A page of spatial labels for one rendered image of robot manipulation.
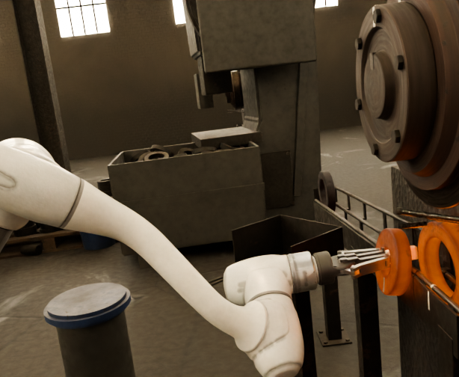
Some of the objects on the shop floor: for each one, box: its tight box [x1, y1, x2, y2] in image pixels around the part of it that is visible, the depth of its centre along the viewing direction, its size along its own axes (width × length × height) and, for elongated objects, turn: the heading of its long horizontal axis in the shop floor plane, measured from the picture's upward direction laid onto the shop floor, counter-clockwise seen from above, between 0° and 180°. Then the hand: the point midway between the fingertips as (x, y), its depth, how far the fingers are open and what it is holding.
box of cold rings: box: [108, 141, 267, 269], centre depth 373 cm, size 103×83×79 cm
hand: (401, 254), depth 113 cm, fingers closed
